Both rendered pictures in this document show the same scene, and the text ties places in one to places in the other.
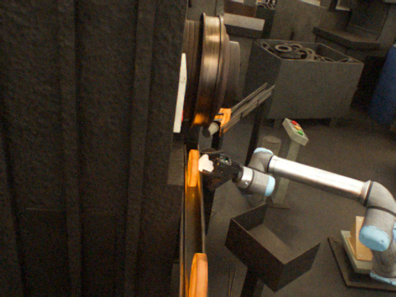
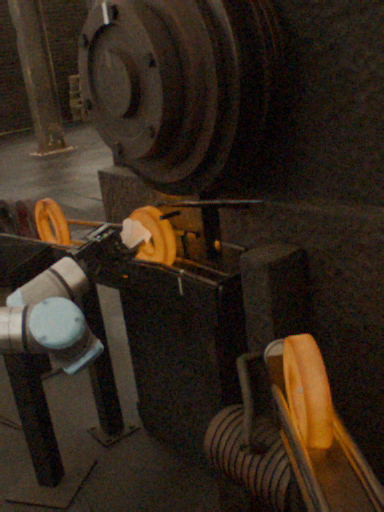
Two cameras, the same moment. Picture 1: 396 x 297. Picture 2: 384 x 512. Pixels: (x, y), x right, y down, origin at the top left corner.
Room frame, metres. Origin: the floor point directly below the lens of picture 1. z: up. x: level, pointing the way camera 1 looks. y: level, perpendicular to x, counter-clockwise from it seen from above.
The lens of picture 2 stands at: (2.53, -0.51, 1.17)
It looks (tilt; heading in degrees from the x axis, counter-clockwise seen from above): 21 degrees down; 152
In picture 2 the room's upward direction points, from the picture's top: 7 degrees counter-clockwise
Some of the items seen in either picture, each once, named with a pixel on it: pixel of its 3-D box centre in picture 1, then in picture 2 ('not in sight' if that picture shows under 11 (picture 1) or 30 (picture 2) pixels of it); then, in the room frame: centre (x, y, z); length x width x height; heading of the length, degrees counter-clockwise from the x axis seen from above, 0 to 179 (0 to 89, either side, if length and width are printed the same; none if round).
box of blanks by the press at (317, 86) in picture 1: (295, 81); not in sight; (4.10, -0.91, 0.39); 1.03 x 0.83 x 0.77; 113
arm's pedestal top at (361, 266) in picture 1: (372, 253); not in sight; (1.74, -1.12, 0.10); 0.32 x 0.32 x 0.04; 3
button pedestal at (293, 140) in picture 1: (286, 165); not in sight; (2.28, -0.60, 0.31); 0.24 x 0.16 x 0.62; 8
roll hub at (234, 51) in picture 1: (228, 75); (125, 82); (1.52, -0.05, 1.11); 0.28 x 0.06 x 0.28; 8
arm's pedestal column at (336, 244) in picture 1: (369, 260); not in sight; (1.74, -1.12, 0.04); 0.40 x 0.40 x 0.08; 3
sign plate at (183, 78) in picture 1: (180, 90); not in sight; (1.16, 0.11, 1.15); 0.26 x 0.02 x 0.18; 8
